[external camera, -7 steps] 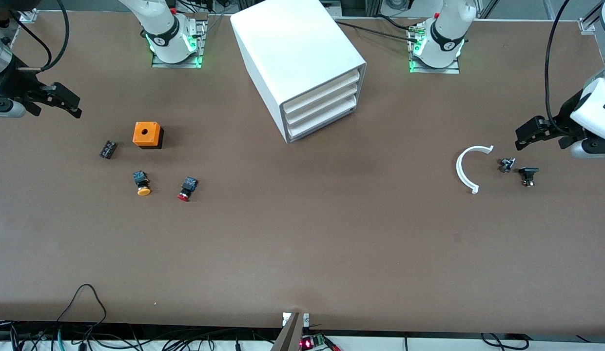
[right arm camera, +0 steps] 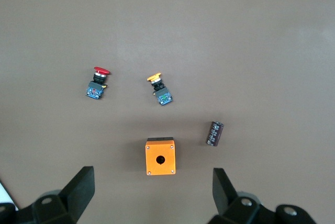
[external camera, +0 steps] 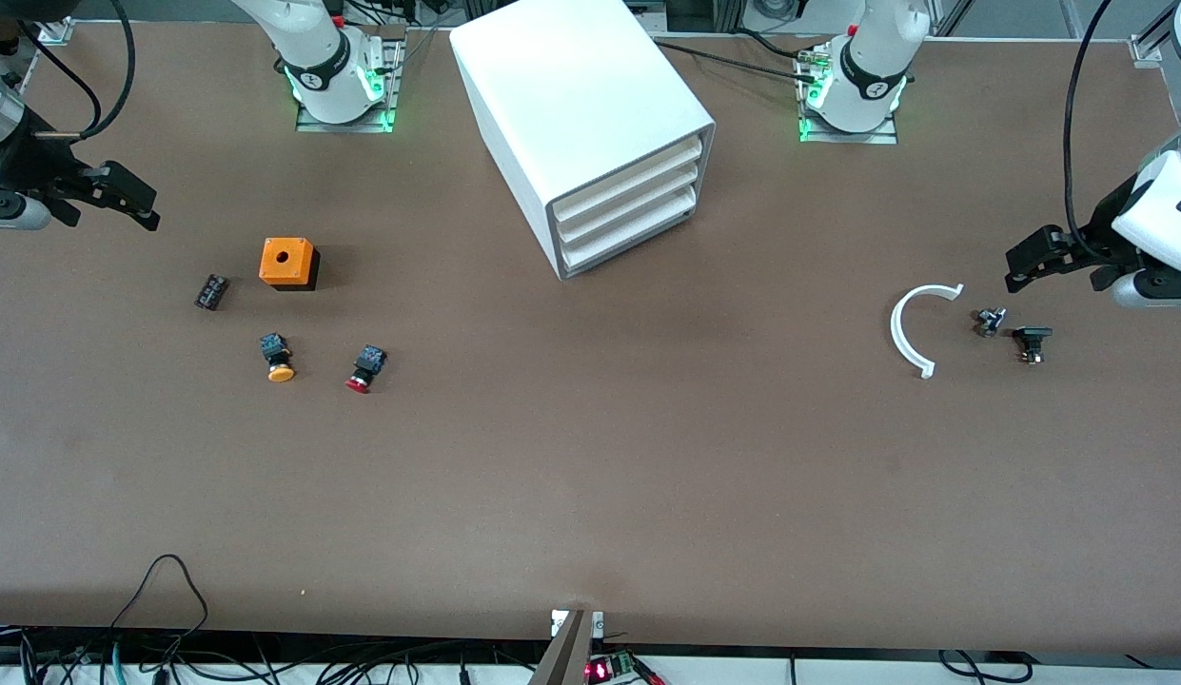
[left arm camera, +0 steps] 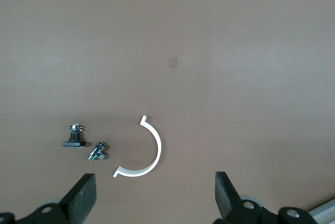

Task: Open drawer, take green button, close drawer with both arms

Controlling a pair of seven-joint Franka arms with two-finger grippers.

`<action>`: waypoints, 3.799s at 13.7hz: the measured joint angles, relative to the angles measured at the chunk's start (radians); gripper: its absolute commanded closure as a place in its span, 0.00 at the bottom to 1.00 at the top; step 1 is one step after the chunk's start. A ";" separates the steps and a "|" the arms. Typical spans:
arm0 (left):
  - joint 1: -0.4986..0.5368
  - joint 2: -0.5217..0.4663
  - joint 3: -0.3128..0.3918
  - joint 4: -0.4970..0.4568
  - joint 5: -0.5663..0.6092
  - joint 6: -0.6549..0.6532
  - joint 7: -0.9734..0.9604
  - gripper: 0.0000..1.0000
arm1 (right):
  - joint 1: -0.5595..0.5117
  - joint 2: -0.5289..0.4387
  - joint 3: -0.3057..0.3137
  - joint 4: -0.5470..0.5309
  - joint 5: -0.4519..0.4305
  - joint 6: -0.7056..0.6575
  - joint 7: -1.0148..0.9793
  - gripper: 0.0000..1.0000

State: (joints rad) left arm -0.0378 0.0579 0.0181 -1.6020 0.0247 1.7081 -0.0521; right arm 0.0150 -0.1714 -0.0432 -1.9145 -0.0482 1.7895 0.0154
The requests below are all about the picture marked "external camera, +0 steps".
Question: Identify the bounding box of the white plastic drawer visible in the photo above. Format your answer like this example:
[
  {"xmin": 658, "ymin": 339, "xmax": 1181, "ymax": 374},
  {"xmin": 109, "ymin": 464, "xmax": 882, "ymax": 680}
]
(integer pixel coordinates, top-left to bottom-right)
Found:
[
  {"xmin": 560, "ymin": 186, "xmax": 697, "ymax": 270},
  {"xmin": 555, "ymin": 162, "xmax": 699, "ymax": 245},
  {"xmin": 549, "ymin": 133, "xmax": 703, "ymax": 222}
]

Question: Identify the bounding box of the orange button box with hole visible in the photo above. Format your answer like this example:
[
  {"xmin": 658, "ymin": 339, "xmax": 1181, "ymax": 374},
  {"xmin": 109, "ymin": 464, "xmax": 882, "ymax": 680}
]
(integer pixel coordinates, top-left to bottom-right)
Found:
[{"xmin": 259, "ymin": 237, "xmax": 321, "ymax": 292}]

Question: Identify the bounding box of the orange mushroom push button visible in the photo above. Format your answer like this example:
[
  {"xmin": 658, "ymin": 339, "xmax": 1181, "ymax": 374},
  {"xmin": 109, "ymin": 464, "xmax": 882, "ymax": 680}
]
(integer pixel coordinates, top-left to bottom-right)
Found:
[{"xmin": 260, "ymin": 332, "xmax": 297, "ymax": 383}]

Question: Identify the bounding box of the red mushroom push button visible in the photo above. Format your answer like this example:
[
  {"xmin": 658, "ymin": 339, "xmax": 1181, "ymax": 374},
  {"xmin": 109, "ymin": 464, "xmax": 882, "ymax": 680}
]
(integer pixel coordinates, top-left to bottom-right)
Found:
[{"xmin": 345, "ymin": 345, "xmax": 387, "ymax": 394}]

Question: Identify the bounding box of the white curved plastic arc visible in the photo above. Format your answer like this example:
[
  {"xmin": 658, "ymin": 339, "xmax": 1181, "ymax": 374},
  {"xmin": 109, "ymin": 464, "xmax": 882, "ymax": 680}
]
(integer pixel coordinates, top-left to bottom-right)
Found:
[{"xmin": 890, "ymin": 284, "xmax": 965, "ymax": 380}]

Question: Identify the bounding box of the circuit board with red display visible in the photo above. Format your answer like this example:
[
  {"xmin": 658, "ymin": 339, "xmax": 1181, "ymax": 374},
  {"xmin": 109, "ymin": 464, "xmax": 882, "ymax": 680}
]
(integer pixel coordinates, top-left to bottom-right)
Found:
[{"xmin": 585, "ymin": 650, "xmax": 665, "ymax": 685}]

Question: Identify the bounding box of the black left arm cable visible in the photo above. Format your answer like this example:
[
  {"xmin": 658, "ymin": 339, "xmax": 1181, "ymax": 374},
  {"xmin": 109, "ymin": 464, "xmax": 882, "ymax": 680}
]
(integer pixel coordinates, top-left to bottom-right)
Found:
[{"xmin": 1063, "ymin": 0, "xmax": 1114, "ymax": 263}]

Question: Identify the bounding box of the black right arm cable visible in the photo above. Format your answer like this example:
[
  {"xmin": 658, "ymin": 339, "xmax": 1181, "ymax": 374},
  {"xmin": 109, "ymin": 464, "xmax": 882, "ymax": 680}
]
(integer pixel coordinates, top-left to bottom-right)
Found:
[{"xmin": 24, "ymin": 0, "xmax": 136, "ymax": 139}]

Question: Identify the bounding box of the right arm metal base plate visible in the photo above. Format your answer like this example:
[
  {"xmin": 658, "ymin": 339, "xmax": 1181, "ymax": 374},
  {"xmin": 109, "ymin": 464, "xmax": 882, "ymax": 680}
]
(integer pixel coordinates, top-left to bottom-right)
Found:
[{"xmin": 295, "ymin": 38, "xmax": 403, "ymax": 134}]

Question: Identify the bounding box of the black cable to arm base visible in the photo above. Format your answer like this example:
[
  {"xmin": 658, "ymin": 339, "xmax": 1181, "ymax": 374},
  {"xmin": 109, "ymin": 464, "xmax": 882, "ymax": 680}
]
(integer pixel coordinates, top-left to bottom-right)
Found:
[{"xmin": 647, "ymin": 36, "xmax": 821, "ymax": 85}]

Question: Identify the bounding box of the looped thin black cable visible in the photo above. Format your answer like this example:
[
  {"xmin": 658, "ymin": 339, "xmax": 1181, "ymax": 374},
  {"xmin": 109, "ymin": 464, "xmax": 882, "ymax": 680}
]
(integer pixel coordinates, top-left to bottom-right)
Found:
[{"xmin": 109, "ymin": 555, "xmax": 210, "ymax": 657}]

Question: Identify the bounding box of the coiled black cable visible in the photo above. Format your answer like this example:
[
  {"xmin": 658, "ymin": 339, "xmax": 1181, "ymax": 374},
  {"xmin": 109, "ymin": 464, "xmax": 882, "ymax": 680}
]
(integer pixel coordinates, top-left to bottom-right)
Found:
[{"xmin": 937, "ymin": 649, "xmax": 1040, "ymax": 685}]

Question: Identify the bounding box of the white drawer cabinet grey frame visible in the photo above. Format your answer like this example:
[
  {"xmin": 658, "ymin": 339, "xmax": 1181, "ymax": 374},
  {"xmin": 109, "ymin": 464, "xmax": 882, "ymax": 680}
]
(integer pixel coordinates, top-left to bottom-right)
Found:
[{"xmin": 449, "ymin": 0, "xmax": 717, "ymax": 282}]

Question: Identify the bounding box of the tangled black cable bundle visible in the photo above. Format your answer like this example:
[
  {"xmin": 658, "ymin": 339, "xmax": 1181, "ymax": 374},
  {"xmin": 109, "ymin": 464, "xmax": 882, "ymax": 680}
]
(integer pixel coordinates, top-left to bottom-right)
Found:
[{"xmin": 0, "ymin": 623, "xmax": 553, "ymax": 685}]

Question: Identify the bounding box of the grey metal camera bracket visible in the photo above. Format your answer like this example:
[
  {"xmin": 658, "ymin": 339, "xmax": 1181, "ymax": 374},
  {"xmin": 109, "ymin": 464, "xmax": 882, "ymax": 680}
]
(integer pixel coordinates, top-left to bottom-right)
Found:
[{"xmin": 528, "ymin": 609, "xmax": 605, "ymax": 685}]

